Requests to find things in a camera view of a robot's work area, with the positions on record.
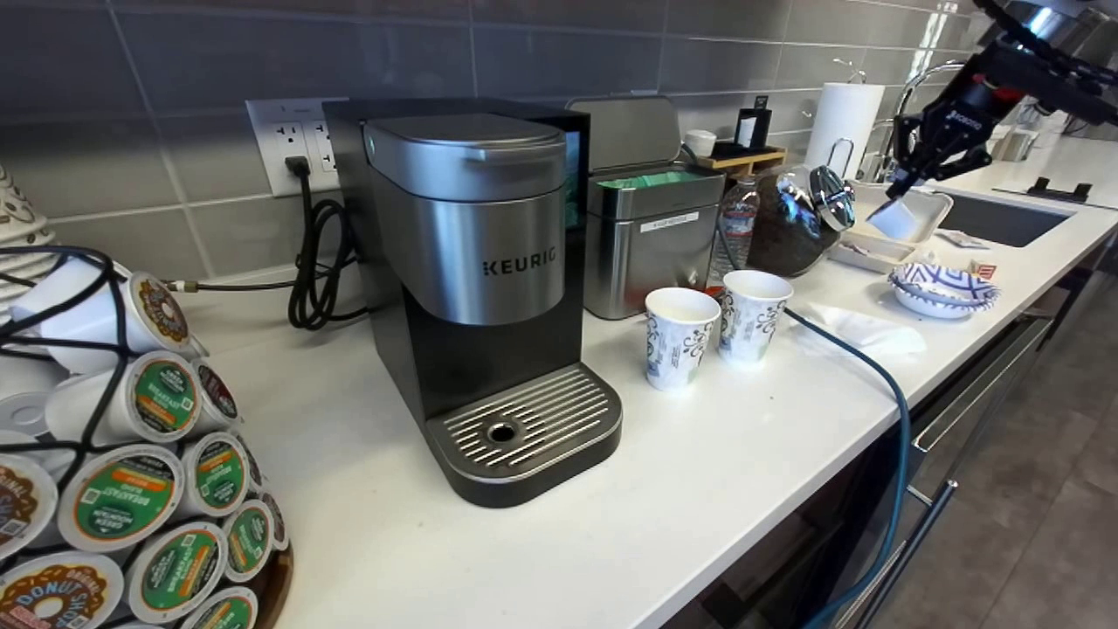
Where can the coffee pod donut print lid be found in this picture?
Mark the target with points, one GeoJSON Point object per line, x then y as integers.
{"type": "Point", "coordinates": [58, 596]}

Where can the coffee pod brown lid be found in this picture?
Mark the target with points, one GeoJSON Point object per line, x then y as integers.
{"type": "Point", "coordinates": [22, 508]}
{"type": "Point", "coordinates": [158, 312]}

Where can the white paper towel roll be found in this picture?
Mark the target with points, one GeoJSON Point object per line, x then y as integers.
{"type": "Point", "coordinates": [844, 126]}

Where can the silver black Keurig coffeemaker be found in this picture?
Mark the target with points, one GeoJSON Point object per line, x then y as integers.
{"type": "Point", "coordinates": [489, 293]}

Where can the clear plastic bottle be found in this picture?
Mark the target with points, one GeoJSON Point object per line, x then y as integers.
{"type": "Point", "coordinates": [738, 223]}

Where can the white wall outlet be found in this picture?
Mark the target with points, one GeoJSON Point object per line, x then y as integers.
{"type": "Point", "coordinates": [292, 140]}

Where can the wooden tray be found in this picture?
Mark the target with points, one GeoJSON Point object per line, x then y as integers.
{"type": "Point", "coordinates": [746, 160]}

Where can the black soap dispenser bottle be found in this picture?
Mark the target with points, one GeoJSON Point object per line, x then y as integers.
{"type": "Point", "coordinates": [751, 124]}

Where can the patterned paper cup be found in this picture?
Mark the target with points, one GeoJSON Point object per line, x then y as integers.
{"type": "Point", "coordinates": [679, 340]}
{"type": "Point", "coordinates": [751, 316]}

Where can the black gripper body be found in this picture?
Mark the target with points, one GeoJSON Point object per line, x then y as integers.
{"type": "Point", "coordinates": [955, 124]}

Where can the white square dish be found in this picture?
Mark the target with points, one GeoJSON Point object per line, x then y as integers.
{"type": "Point", "coordinates": [910, 219]}

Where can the steel canister with open lid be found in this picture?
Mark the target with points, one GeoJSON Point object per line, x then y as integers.
{"type": "Point", "coordinates": [648, 247]}

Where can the blue white patterned bowl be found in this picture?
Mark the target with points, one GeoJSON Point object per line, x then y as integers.
{"type": "Point", "coordinates": [941, 293]}

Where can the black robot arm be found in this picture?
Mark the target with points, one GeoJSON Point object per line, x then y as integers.
{"type": "Point", "coordinates": [1050, 59]}

